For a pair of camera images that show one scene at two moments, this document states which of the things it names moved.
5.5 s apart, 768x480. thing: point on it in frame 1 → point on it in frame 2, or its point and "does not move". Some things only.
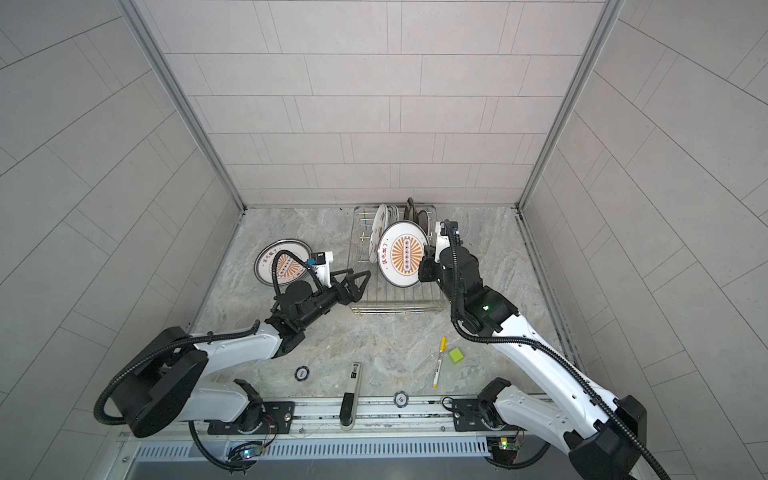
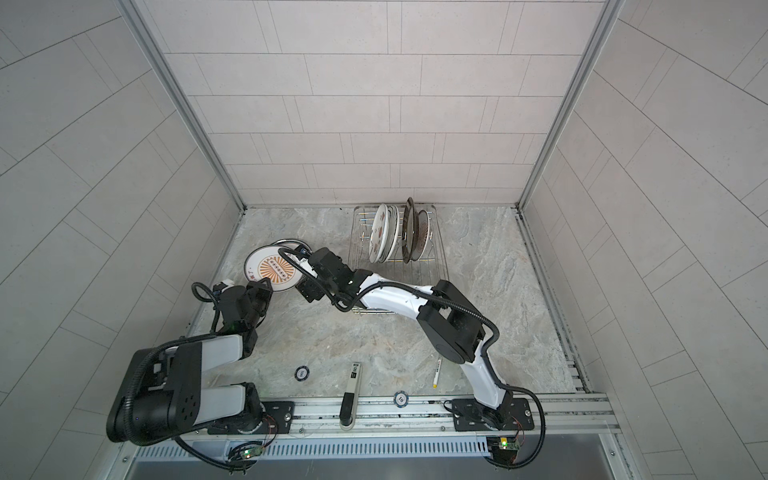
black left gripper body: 326,300 → 257,300
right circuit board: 503,448 does not move
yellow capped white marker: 443,346 does not move
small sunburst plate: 423,221 does not move
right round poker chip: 401,399 does not move
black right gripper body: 431,270 → 318,286
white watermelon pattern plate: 380,224 does not move
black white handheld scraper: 350,400 does not move
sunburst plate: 400,248 → 269,262
